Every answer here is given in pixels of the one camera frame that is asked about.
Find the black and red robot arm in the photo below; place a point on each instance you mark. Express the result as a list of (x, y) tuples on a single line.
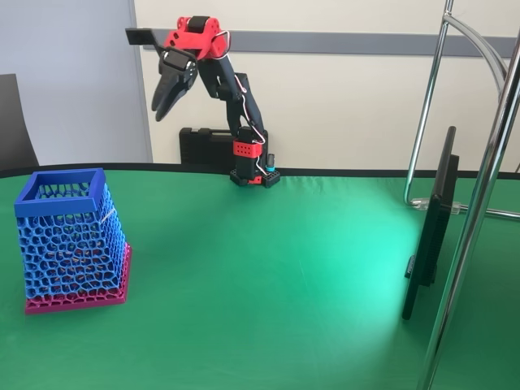
[(243, 148)]

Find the blue mesh basket magenta base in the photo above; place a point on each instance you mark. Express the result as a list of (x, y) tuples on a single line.
[(69, 252)]

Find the black plastic tool case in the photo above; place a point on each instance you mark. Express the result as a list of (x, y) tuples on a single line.
[(203, 146)]

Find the black chair back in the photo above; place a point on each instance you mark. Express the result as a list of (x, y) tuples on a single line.
[(14, 130)]

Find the green cloth with black border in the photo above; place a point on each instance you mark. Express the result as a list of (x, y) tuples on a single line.
[(243, 284)]

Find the black monitor on stand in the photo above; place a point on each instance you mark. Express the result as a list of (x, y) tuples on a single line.
[(432, 231)]

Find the chrome tube stand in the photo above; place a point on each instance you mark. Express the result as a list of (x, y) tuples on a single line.
[(443, 325)]

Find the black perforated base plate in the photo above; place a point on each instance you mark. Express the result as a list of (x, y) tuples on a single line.
[(271, 178)]

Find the grey wall rail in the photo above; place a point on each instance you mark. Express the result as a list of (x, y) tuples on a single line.
[(325, 42)]

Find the clear plastic bracket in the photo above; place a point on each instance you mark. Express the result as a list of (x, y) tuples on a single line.
[(420, 204)]

